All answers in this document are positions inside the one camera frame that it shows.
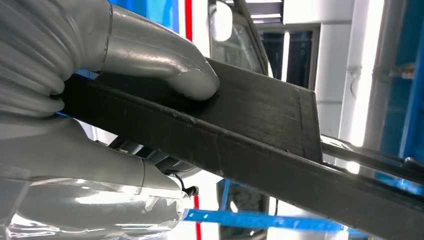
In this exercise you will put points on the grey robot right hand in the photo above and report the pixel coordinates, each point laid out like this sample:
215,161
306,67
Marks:
82,179

